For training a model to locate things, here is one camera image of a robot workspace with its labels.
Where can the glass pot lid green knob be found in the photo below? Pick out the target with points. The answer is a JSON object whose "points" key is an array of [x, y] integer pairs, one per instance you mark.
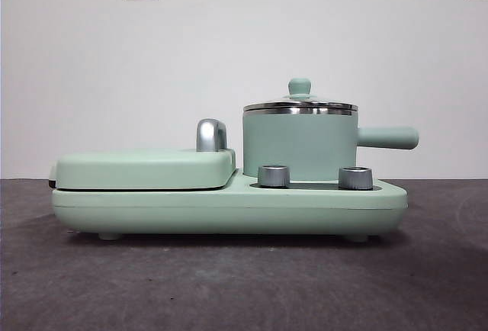
{"points": [[300, 86]]}

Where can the silver control knob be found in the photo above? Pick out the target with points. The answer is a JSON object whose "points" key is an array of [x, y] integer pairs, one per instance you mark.
{"points": [[273, 175], [355, 177]]}

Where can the mint green breakfast maker base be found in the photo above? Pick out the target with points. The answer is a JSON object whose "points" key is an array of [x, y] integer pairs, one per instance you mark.
{"points": [[228, 209]]}

